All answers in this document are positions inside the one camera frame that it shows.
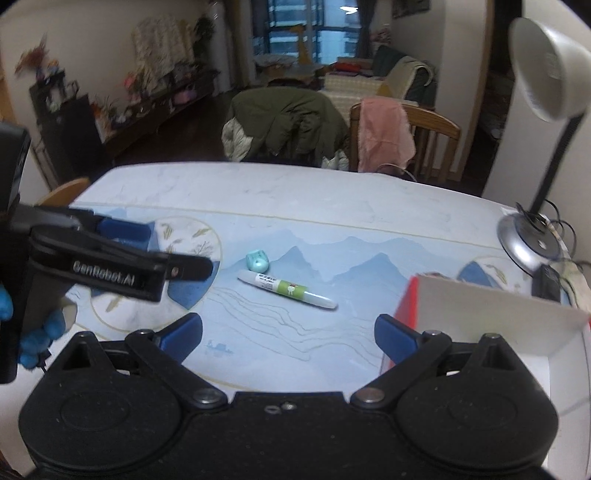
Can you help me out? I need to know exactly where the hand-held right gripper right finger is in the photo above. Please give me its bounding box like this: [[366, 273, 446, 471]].
[[351, 314, 539, 411]]

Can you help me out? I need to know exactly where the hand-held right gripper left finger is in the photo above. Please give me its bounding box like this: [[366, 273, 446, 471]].
[[44, 313, 229, 414]]

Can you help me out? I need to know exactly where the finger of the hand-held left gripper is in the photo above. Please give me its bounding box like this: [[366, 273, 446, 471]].
[[69, 208, 153, 251], [139, 249, 214, 283]]

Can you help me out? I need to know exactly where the teal eraser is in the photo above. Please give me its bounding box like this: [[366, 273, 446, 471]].
[[245, 249, 271, 274]]

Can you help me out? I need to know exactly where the red cardboard box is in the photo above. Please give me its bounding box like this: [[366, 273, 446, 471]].
[[379, 272, 591, 467]]

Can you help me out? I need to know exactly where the white and green pen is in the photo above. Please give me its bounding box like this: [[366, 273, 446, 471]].
[[237, 270, 339, 311]]

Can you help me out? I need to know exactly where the person's left hand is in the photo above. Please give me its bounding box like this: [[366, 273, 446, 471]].
[[0, 285, 64, 371]]

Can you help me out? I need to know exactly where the blue landscape table mat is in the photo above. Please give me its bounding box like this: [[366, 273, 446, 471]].
[[65, 205, 564, 388]]

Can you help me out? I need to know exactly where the light wooden chair back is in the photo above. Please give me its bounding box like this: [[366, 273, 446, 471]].
[[34, 178, 90, 208]]

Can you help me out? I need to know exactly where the dark wooden low cabinet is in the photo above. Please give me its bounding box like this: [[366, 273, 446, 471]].
[[92, 69, 220, 158]]

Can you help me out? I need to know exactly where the black power adapter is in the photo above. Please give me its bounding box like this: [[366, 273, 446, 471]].
[[531, 265, 561, 301]]

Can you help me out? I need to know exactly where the olive green jacket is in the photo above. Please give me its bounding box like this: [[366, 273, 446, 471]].
[[228, 87, 349, 164]]

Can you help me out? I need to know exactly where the cream floral hanging cloth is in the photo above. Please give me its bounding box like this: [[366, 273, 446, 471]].
[[134, 16, 195, 75]]

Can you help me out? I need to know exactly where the orange dried flower bunch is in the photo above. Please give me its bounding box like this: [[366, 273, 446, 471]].
[[14, 39, 52, 77]]

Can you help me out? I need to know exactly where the white standing air conditioner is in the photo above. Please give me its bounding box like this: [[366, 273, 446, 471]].
[[210, 0, 232, 95]]

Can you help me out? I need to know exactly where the wooden dining chair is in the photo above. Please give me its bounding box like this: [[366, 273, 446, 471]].
[[348, 99, 462, 185]]

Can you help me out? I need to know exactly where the pink cloth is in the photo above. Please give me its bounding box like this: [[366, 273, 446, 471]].
[[358, 97, 416, 174]]

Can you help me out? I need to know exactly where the green potted plant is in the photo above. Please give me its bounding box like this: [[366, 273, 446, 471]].
[[194, 14, 215, 61]]

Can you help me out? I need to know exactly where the yellow toy animal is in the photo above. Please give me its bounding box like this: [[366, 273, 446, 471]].
[[295, 25, 317, 65]]

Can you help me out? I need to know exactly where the beige sofa blanket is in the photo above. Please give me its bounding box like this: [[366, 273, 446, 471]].
[[376, 55, 432, 100]]

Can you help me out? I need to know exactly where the glass balcony door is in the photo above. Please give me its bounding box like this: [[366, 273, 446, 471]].
[[252, 0, 375, 70]]

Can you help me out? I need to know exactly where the dark green sofa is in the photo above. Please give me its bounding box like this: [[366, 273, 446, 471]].
[[372, 44, 437, 109]]

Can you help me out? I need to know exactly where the grey curtain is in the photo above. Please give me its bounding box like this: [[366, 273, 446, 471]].
[[355, 0, 377, 58]]

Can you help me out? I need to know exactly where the silver desk lamp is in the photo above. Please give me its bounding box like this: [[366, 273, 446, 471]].
[[498, 17, 591, 273]]

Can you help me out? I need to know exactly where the black lamp cable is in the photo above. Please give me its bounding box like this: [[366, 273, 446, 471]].
[[512, 198, 591, 278]]

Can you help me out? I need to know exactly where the dark framed wall picture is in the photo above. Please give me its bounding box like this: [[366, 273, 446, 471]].
[[392, 0, 430, 19]]

